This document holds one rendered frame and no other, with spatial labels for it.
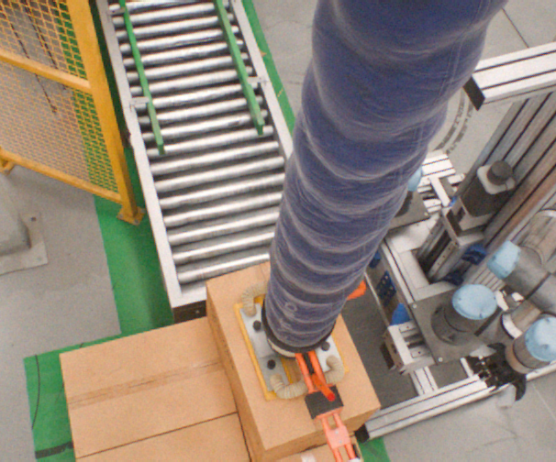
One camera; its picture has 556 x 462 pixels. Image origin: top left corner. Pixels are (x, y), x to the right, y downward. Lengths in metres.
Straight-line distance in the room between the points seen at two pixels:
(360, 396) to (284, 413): 0.25
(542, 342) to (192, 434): 1.51
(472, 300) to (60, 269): 2.10
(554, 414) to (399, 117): 2.68
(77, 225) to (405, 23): 2.85
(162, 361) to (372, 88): 1.87
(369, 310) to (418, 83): 2.27
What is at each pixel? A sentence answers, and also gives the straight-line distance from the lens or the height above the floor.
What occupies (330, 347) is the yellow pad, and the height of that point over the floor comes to 0.97.
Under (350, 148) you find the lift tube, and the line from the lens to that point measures 1.01.
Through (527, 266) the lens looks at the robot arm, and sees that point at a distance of 1.44.
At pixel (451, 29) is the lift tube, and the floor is 2.48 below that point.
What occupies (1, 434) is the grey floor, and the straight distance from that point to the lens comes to 3.23.
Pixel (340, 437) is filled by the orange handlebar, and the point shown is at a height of 1.09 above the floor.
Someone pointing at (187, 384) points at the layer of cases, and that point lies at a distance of 2.57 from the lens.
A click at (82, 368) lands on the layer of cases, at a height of 0.54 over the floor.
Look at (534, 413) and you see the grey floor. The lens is 3.43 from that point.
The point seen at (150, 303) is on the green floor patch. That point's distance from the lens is 3.26.
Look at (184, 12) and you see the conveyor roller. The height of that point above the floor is 0.54.
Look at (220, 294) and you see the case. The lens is 2.25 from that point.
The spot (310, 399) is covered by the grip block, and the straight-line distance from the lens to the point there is 2.01.
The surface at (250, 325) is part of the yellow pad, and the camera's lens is 2.18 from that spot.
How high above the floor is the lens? 3.04
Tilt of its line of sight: 63 degrees down
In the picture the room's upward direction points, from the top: 10 degrees clockwise
